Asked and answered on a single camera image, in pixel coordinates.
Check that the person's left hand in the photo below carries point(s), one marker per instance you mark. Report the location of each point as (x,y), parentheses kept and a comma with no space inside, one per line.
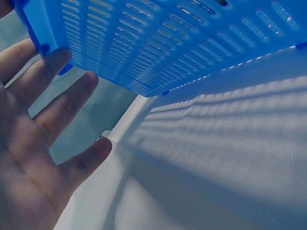
(21,155)

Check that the blue plastic slotted basket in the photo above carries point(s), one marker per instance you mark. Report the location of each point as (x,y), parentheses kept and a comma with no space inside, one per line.
(144,48)

